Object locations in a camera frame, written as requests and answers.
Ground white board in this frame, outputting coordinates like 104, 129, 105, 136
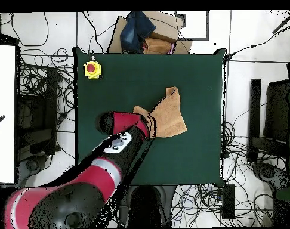
0, 45, 16, 184

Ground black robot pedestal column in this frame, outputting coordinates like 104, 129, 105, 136
118, 185, 177, 229

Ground dark green table cloth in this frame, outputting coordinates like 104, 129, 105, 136
72, 47, 227, 188

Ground long black flat board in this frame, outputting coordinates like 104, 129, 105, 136
246, 78, 262, 164

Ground yellow emergency stop button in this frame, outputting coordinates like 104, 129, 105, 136
83, 60, 103, 80

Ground black pedestal leg with knob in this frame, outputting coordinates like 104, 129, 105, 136
251, 161, 290, 193
18, 154, 49, 184

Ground black metal stand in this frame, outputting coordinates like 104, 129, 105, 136
264, 79, 290, 158
16, 66, 61, 163

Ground orange terry towel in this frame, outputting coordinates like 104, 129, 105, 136
132, 86, 188, 139

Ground black square frame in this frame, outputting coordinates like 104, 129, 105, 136
174, 10, 210, 41

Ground brown cardboard box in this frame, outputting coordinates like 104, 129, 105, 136
106, 10, 194, 55

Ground orange cloth in box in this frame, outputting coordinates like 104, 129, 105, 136
143, 37, 175, 55

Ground blue denim jeans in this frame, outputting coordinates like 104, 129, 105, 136
119, 11, 157, 54

